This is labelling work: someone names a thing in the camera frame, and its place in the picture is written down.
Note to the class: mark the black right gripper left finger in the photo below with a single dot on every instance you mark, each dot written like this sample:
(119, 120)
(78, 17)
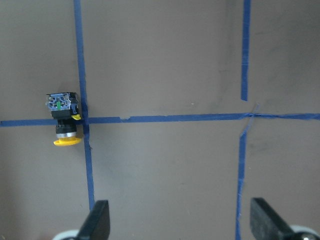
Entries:
(97, 225)

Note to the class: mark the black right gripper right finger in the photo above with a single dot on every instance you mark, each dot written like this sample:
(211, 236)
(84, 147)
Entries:
(265, 223)

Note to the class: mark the yellow push button switch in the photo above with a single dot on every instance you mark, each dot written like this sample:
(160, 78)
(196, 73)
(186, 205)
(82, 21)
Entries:
(63, 107)

